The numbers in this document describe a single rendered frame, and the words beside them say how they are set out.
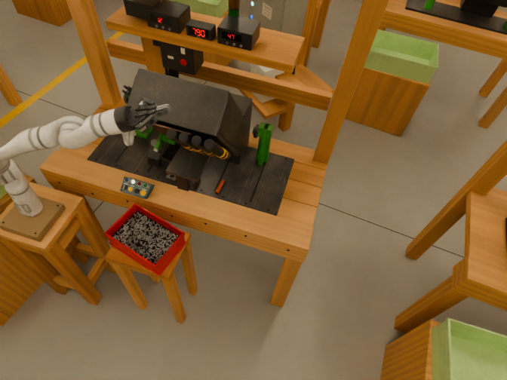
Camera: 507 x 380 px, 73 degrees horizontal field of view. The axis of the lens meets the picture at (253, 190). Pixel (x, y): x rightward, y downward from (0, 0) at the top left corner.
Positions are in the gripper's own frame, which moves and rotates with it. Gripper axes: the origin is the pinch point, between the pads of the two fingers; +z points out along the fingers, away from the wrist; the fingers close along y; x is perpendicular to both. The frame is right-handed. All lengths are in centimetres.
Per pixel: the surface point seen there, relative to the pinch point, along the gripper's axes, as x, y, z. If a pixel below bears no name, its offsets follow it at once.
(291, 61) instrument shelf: 37, 49, 38
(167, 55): 31, 69, -19
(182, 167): 56, 20, -21
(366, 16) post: 27, 51, 70
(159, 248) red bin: 73, -12, -40
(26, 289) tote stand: 115, -7, -159
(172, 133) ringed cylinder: 19.7, 8.2, -7.7
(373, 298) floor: 201, -23, 61
